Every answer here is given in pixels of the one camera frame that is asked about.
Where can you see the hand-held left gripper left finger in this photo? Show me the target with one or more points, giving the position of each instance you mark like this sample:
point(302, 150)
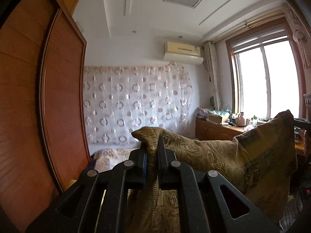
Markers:
point(145, 167)

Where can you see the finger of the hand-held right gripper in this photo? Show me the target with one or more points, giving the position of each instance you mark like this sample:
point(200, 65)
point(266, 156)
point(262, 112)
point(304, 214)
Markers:
point(303, 123)

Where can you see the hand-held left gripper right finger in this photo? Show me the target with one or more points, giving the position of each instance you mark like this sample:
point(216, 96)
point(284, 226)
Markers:
point(161, 165)

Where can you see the golden patterned shirt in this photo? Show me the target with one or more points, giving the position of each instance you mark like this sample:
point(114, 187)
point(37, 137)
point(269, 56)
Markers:
point(218, 160)

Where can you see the floral quilt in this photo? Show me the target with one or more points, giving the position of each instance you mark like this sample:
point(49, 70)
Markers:
point(114, 155)

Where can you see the green capped bottle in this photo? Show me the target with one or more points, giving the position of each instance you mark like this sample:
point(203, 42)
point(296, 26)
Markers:
point(255, 121)

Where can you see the white plastic bag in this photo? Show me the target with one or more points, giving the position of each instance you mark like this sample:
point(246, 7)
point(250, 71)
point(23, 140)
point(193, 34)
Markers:
point(249, 128)

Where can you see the window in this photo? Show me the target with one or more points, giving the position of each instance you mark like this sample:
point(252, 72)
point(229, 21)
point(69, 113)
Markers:
point(264, 82)

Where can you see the pink jug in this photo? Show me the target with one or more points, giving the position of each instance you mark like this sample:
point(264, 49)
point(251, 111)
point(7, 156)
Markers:
point(241, 120)

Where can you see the stack of folded cloths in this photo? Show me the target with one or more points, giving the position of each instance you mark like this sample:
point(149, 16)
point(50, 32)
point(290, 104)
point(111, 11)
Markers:
point(203, 113)

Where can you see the circle patterned sheer curtain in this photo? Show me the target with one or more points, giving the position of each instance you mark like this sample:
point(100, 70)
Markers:
point(136, 102)

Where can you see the brown cardboard box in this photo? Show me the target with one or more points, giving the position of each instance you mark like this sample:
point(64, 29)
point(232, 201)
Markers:
point(217, 119)

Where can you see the patterned window curtain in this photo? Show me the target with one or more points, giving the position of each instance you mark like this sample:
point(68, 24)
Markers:
point(300, 36)

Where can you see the person's dark patterned clothing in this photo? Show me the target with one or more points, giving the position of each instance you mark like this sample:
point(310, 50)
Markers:
point(291, 211)

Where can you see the tied pale window curtain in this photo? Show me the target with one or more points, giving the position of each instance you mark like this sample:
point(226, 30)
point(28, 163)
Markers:
point(212, 72)

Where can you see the wooden wardrobe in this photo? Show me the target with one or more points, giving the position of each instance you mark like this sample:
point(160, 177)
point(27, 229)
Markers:
point(63, 102)

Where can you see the brass curtain rod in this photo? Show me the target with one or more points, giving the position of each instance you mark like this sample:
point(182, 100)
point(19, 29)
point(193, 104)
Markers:
point(264, 19)

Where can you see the dark oval wall object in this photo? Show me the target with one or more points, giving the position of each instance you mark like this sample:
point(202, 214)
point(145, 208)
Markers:
point(212, 102)

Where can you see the wall air conditioner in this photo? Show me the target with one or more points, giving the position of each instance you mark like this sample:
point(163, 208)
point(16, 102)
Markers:
point(182, 52)

